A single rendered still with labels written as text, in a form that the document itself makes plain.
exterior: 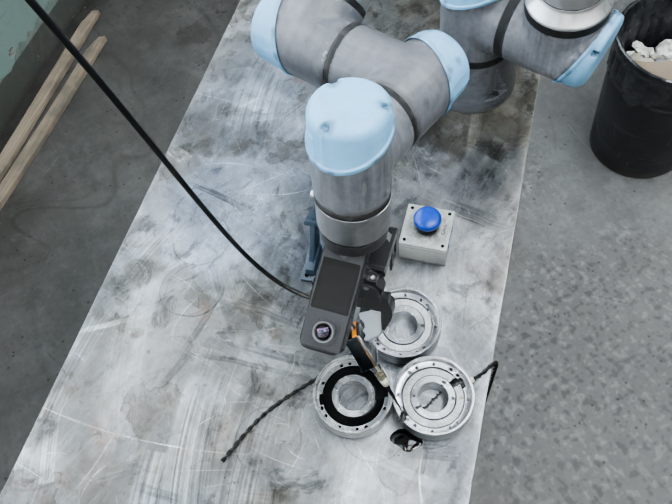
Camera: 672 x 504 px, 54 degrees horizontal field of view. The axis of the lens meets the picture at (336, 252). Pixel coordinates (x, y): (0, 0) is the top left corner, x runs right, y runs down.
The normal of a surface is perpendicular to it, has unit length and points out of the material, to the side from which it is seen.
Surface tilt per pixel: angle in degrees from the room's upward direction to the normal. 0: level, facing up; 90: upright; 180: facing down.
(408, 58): 7
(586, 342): 0
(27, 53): 90
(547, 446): 0
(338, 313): 23
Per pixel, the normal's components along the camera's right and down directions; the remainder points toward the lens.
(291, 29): -0.43, 0.01
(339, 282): -0.17, -0.11
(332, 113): -0.04, -0.60
